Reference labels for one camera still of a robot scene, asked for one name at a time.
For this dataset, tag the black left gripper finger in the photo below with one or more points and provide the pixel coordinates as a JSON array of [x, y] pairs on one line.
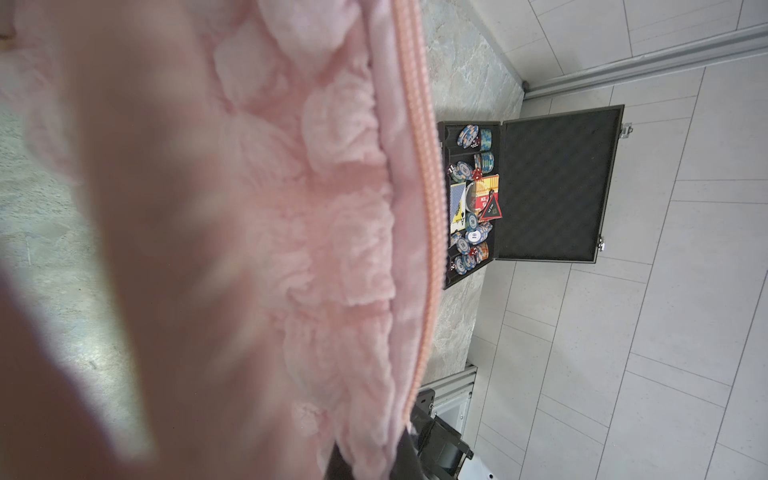
[[396, 460]]

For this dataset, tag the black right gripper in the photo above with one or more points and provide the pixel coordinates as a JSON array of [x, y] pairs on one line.
[[440, 449]]

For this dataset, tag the pink fluffy handbag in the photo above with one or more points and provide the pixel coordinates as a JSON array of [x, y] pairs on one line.
[[266, 184]]

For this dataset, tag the black poker chip case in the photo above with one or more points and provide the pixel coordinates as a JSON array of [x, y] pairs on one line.
[[531, 189]]

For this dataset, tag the aluminium mounting rail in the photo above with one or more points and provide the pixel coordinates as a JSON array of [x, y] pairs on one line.
[[450, 398]]

